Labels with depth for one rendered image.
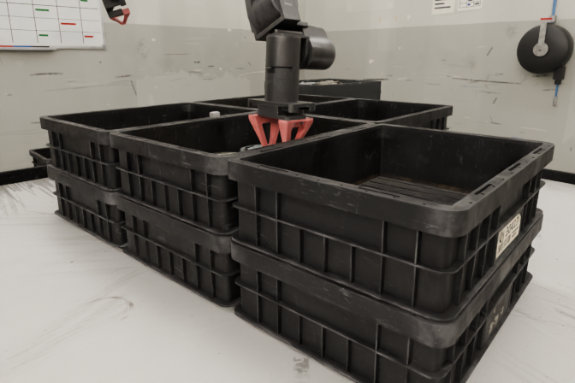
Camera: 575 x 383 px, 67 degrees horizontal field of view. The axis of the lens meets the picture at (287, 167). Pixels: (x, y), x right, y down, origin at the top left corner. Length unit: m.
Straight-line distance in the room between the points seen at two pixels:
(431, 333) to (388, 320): 0.04
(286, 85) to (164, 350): 0.42
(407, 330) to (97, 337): 0.40
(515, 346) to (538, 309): 0.11
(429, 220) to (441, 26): 3.96
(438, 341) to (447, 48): 3.92
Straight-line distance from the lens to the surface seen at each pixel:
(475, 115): 4.17
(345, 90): 2.59
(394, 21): 4.58
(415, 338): 0.45
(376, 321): 0.47
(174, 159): 0.63
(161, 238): 0.74
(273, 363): 0.57
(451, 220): 0.39
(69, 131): 0.93
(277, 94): 0.71
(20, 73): 3.84
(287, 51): 0.71
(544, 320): 0.73
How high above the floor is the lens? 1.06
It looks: 15 degrees down
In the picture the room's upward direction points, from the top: straight up
